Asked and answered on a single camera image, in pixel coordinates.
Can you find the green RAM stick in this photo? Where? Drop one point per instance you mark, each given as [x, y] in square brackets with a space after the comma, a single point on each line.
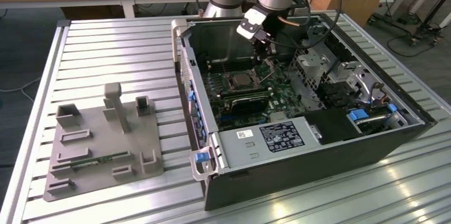
[94, 161]

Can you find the CPU socket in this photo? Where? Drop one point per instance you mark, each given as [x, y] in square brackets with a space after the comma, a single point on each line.
[231, 81]

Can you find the green motherboard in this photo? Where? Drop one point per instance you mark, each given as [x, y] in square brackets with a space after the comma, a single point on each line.
[282, 94]

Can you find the black RAM slot bank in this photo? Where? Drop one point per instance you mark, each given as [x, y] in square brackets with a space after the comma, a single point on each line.
[247, 94]
[231, 66]

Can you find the black graphics card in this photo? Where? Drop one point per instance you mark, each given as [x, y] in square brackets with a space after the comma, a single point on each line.
[249, 105]

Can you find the metal locking lever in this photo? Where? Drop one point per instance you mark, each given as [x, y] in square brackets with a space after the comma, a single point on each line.
[270, 78]

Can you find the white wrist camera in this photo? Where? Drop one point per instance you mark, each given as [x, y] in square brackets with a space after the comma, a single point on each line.
[251, 24]

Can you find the grey parts rack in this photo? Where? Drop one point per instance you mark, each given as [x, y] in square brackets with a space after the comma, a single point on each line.
[106, 139]

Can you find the metal drive cage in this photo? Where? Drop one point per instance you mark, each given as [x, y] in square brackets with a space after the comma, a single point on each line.
[310, 70]

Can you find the blue disk carrier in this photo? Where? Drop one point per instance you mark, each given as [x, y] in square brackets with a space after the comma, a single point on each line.
[357, 117]

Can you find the blue case latch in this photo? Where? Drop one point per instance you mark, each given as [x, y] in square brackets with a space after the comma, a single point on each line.
[201, 158]

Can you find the silver CPU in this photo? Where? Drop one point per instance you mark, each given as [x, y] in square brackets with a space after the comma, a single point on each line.
[243, 79]

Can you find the silver chipset heatsink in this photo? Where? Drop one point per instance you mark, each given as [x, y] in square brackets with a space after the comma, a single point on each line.
[283, 116]

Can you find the silver power supply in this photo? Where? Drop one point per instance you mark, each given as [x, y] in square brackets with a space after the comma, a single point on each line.
[243, 152]

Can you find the small blue clip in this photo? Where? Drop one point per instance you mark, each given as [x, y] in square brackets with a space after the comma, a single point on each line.
[391, 108]

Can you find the black PC case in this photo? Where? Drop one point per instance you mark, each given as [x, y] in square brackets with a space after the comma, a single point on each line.
[317, 171]

